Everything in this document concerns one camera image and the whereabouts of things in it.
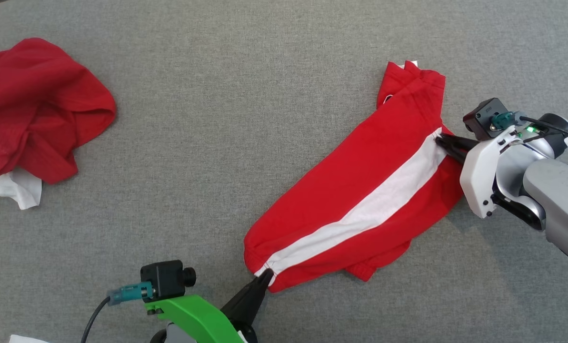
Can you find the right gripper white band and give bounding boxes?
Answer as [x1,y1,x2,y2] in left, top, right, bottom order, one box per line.
[435,126,534,219]

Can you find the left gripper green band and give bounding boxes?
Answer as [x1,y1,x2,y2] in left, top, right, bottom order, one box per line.
[146,269,275,343]

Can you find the red shorts with white stripe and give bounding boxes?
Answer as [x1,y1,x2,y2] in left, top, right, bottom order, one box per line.
[244,61,466,293]

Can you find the red basketball jersey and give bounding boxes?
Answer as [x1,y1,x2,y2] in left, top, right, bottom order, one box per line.
[0,38,117,211]

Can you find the right camera cable teal plug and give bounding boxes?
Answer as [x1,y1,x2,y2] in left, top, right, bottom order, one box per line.
[491,111,568,140]

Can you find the camera cable teal plug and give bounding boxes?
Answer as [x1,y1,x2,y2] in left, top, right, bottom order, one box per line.
[80,282,154,343]
[491,111,568,140]

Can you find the left camera cable teal plug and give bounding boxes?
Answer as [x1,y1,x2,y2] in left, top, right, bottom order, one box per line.
[80,282,154,343]

